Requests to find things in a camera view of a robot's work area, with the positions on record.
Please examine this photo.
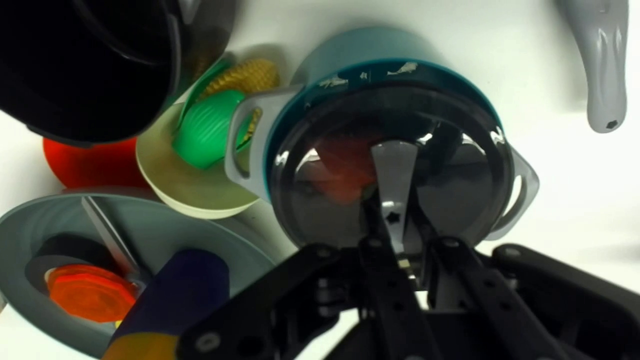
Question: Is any green toy vegetable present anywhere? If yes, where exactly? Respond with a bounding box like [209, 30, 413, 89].
[172, 90, 252, 170]

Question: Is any cream bowl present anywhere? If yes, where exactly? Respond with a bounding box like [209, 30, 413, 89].
[135, 55, 262, 220]

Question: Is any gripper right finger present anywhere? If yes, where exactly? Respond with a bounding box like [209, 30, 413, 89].
[410, 191, 640, 360]

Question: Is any smoky clear lid grey handle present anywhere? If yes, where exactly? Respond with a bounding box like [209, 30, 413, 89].
[270, 82, 516, 252]

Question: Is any black pot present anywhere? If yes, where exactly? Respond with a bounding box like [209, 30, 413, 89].
[0, 0, 238, 148]

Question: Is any purple and yellow toy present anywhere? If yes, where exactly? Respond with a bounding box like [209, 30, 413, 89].
[100, 248, 231, 360]

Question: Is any orange toy food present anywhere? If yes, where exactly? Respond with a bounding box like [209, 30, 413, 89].
[46, 264, 141, 323]

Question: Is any grey round pan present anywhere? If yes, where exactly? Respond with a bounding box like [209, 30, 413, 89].
[0, 192, 278, 359]

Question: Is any grey utensil handle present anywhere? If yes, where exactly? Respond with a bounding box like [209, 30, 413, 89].
[557, 0, 630, 134]

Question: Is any blue pot with grey handles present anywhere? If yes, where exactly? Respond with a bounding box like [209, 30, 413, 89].
[224, 26, 541, 252]

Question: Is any yellow toy corn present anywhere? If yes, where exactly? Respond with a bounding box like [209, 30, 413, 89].
[199, 58, 281, 148]

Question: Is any red bowl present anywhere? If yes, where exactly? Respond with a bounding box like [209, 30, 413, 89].
[42, 137, 151, 191]

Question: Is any red toy food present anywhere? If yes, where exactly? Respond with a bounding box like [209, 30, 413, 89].
[310, 132, 381, 206]

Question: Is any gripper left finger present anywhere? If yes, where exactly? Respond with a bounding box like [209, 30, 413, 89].
[177, 197, 441, 360]

